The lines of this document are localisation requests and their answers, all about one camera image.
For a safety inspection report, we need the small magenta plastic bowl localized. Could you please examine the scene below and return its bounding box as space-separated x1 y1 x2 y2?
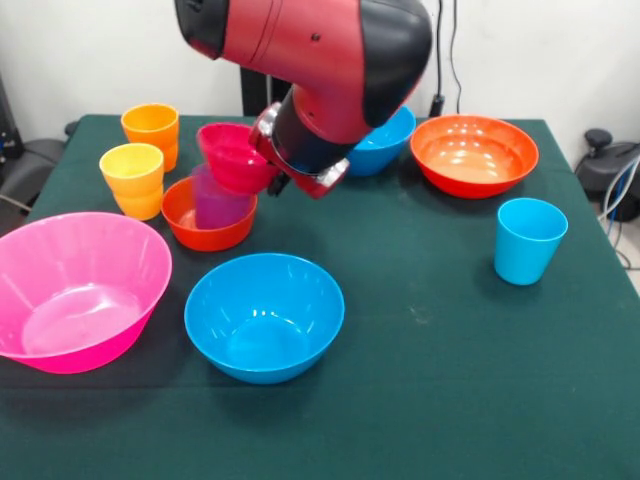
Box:
196 122 281 195

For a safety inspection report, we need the black column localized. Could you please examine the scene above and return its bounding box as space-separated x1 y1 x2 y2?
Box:
239 64 296 117

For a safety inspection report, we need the large orange-red plastic bowl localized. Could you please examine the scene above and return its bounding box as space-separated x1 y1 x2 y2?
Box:
409 114 540 200

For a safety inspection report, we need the blue plastic bowl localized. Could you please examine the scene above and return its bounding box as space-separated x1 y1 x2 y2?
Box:
344 105 417 178
183 252 346 386

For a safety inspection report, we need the thin black cable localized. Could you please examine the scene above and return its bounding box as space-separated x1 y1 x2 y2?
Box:
448 0 464 119

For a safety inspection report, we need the yellow plastic cup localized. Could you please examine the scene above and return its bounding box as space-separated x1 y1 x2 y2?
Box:
99 142 165 197

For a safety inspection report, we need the small orange-red plastic bowl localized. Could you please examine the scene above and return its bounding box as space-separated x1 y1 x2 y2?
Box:
160 175 259 253

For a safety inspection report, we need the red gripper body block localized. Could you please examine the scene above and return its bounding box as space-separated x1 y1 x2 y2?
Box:
248 115 350 201

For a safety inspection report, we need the blue plastic cup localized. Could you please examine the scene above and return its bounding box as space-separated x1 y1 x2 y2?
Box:
494 197 569 287

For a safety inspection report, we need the dark green tablecloth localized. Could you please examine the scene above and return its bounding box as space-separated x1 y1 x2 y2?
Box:
0 114 640 480

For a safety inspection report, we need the black cable with plug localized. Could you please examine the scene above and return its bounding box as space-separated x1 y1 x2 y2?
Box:
430 0 446 119

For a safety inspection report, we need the orange plastic cup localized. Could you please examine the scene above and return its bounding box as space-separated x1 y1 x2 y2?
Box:
111 183 166 222
158 138 180 174
121 103 181 149

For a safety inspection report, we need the blue cable bundle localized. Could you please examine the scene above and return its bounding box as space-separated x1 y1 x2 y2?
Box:
602 155 640 271

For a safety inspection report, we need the large pink plastic bowl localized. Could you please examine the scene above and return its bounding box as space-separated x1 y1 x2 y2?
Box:
0 211 174 376

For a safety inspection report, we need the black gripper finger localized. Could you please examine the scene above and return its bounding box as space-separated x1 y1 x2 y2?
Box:
266 172 290 198

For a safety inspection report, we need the purple plastic cup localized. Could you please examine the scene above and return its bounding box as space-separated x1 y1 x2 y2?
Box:
191 163 254 230

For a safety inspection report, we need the black equipment rack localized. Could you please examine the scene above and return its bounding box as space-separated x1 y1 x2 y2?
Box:
0 69 24 161

